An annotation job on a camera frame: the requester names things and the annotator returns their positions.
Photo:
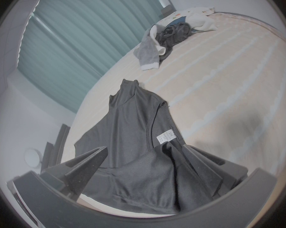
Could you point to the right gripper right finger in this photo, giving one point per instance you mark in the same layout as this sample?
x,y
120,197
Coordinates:
x,y
211,163

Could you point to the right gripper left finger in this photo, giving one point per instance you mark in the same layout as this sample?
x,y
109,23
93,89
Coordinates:
x,y
86,172

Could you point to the black T-shirt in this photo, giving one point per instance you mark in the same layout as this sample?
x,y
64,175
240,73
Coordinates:
x,y
133,174

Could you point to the black chest of drawers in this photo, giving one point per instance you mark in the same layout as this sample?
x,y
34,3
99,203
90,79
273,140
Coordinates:
x,y
59,144

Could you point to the bed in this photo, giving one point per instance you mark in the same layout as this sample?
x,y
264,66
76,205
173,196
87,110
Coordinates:
x,y
216,79

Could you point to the blue-green curtain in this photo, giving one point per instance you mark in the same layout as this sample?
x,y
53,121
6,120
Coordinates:
x,y
97,20
59,68

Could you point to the grey white-trimmed garment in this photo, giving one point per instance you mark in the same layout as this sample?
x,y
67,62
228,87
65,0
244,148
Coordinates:
x,y
146,53

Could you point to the white garment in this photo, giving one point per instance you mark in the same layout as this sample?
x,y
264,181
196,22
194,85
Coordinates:
x,y
201,20

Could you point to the dark blue garment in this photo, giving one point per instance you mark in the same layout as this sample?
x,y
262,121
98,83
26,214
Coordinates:
x,y
178,21

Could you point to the white printed pillow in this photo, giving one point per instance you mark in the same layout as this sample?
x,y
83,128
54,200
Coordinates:
x,y
178,14

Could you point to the grey bedside table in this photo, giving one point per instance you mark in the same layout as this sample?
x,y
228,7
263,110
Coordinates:
x,y
166,10

